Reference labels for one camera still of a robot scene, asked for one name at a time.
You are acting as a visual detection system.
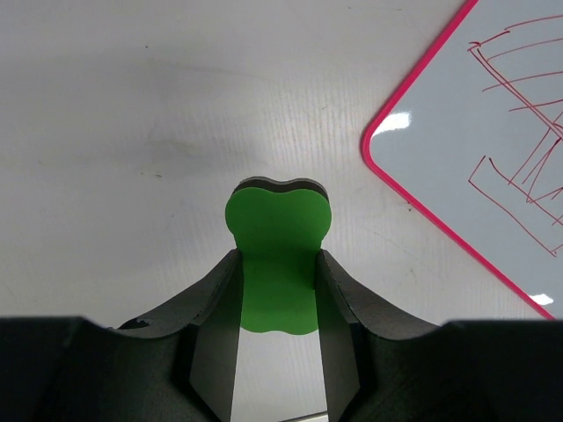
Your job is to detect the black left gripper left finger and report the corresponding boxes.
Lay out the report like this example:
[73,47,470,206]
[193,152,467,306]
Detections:
[1,251,243,421]

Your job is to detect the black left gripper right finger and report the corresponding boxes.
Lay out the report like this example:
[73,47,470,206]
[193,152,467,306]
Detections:
[315,251,562,421]

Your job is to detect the green foam eraser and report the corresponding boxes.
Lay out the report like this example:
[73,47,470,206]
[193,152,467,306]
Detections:
[225,177,332,336]

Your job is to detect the pink framed whiteboard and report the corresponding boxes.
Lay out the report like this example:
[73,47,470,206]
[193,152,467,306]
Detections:
[361,1,562,319]

